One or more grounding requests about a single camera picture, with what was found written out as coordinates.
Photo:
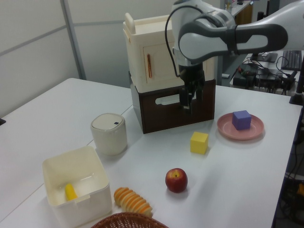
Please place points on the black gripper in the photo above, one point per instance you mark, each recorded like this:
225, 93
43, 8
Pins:
191, 72

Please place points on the yellow cube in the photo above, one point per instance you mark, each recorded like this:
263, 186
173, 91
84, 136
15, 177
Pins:
199, 142

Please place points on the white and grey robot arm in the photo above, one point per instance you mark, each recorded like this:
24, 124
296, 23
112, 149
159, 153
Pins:
237, 35

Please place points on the purple cube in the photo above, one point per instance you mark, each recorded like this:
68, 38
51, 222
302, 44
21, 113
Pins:
241, 120

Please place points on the dark brown crate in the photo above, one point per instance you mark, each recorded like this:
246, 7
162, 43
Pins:
166, 114

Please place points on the small silver metal piece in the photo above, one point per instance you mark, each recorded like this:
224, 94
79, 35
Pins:
225, 76

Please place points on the pink plate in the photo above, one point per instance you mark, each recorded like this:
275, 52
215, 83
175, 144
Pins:
228, 129

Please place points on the cream plastic cabinet with door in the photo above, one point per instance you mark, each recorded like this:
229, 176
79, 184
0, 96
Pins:
152, 47

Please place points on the black monitor stand base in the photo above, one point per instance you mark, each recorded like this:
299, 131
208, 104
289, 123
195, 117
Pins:
264, 57

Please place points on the red apple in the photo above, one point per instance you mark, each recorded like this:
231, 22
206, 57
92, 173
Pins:
176, 180

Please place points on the white lidded round bin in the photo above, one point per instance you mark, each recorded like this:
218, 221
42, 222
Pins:
108, 133

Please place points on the black keyboard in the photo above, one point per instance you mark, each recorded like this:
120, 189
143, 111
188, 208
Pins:
291, 59

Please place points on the orange striped toy bread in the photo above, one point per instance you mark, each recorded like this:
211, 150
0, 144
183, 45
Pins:
133, 202

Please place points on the brown wicker basket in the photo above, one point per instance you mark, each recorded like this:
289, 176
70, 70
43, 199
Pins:
129, 221

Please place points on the cream open plastic box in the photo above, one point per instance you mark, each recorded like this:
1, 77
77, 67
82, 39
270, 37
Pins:
78, 185

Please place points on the yellow toy banana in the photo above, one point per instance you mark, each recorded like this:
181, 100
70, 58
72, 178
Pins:
70, 192

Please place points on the black flat object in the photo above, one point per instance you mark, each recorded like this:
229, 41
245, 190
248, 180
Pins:
2, 121

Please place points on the black clamp post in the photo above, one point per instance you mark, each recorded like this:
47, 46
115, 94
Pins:
298, 95

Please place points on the grey partition post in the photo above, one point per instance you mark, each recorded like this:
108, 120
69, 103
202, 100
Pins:
74, 40

